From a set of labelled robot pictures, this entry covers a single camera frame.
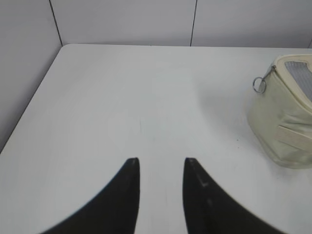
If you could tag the silver zipper pull with ring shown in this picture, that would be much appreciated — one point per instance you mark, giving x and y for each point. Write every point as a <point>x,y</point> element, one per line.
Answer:
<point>259,83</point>

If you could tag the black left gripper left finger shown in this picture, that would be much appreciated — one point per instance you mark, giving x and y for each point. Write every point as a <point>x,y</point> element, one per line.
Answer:
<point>113,210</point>

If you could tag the cream insulated zipper bag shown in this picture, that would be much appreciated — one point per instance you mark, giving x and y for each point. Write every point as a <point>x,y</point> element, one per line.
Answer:
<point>281,117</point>

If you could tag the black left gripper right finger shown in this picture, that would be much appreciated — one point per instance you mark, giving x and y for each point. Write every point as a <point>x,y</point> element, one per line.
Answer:
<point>208,209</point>

